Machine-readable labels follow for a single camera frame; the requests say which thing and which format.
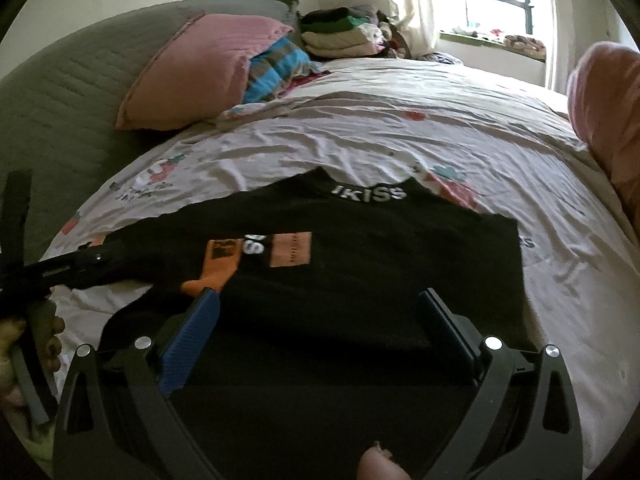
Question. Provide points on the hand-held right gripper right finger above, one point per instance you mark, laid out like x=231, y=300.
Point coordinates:
x=446, y=332

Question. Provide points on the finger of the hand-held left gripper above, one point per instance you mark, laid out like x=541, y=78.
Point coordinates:
x=85, y=260
x=16, y=210

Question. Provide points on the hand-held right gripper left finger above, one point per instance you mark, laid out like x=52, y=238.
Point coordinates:
x=192, y=340

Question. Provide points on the black printed t-shirt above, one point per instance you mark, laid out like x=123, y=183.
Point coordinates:
x=350, y=285

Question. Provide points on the clothes on windowsill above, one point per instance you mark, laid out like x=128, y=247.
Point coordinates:
x=522, y=42

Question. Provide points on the pile of folded clothes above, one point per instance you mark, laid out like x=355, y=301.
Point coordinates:
x=340, y=35

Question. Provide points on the person's left hand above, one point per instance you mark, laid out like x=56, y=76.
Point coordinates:
x=50, y=347

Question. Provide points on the person's right hand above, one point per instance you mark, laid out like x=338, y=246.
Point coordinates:
x=382, y=465

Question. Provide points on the green cloth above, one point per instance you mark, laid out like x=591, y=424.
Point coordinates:
x=37, y=442

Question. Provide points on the grey quilted headboard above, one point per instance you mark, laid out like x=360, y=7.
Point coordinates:
x=65, y=95

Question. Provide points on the pink pillow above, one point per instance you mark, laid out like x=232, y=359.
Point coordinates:
x=195, y=70

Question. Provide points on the white printed bed sheet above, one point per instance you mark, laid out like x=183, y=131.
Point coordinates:
x=360, y=130

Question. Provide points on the blue striped blanket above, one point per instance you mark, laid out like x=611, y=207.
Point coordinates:
x=277, y=70

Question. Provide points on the white curtain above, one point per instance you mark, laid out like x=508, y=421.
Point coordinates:
x=405, y=5

